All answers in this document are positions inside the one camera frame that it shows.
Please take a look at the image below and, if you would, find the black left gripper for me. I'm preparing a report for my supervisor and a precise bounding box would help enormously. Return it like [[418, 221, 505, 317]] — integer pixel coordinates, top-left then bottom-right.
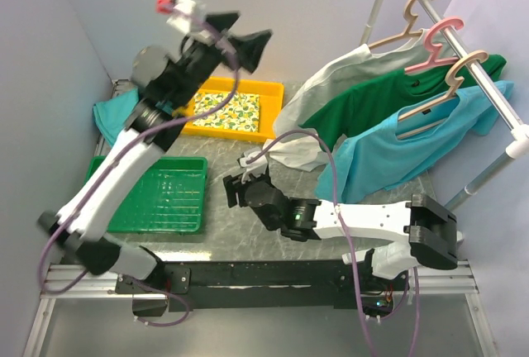
[[169, 12, 270, 108]]

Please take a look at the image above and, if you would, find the white daisy print t-shirt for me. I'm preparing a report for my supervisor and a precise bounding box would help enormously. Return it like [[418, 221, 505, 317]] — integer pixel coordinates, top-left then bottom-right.
[[268, 29, 427, 172]]

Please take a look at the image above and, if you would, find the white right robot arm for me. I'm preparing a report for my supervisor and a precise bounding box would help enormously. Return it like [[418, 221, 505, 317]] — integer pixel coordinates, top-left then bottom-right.
[[223, 174, 462, 290]]

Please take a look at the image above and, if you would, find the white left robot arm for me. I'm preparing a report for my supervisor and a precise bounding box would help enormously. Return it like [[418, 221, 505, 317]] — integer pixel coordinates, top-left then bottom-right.
[[37, 12, 273, 293]]

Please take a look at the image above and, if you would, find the green t-shirt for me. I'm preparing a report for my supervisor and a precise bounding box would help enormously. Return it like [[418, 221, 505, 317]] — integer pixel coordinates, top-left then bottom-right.
[[299, 65, 498, 147]]

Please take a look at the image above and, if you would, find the teal folded t-shirt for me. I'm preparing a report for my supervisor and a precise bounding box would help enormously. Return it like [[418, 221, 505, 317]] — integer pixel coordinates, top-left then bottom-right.
[[93, 88, 139, 146]]

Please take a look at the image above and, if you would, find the light blue t-shirt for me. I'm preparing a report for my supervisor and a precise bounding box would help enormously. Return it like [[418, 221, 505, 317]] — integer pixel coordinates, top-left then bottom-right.
[[315, 79, 516, 205]]

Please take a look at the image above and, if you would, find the pink hanger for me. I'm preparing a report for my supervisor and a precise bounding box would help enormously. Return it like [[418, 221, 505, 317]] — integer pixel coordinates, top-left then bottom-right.
[[404, 17, 465, 74]]

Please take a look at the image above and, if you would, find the beige hanger with shirt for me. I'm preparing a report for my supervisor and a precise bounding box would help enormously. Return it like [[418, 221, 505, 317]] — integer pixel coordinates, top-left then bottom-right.
[[398, 50, 488, 121]]

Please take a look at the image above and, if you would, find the green plastic tray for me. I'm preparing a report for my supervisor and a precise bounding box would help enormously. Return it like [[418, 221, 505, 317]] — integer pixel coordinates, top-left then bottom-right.
[[108, 156, 207, 235]]

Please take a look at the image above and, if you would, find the lemon print folded cloth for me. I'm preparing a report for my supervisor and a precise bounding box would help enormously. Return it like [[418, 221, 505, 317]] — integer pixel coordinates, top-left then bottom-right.
[[193, 90, 260, 132]]

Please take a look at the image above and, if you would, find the black base beam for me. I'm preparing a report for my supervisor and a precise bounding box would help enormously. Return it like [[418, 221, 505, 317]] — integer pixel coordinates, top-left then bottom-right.
[[115, 259, 414, 317]]

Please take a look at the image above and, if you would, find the metal clothes rack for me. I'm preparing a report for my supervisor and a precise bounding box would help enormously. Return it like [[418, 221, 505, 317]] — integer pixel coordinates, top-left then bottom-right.
[[359, 0, 529, 267]]

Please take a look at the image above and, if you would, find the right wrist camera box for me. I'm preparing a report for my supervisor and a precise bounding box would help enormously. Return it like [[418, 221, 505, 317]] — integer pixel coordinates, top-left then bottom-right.
[[238, 147, 269, 177]]

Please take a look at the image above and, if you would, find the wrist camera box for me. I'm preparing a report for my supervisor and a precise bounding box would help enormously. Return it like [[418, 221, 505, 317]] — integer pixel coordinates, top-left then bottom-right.
[[155, 0, 212, 43], [238, 147, 269, 177]]

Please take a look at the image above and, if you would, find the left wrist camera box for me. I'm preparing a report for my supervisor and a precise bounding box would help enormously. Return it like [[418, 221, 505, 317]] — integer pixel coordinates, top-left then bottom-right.
[[155, 0, 212, 43]]

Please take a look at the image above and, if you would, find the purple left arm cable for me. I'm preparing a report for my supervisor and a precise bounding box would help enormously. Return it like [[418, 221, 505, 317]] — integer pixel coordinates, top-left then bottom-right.
[[38, 9, 241, 295]]

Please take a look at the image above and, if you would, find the aluminium rail frame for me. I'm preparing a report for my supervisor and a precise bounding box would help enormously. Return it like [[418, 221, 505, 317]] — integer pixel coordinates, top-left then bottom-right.
[[24, 250, 492, 356]]

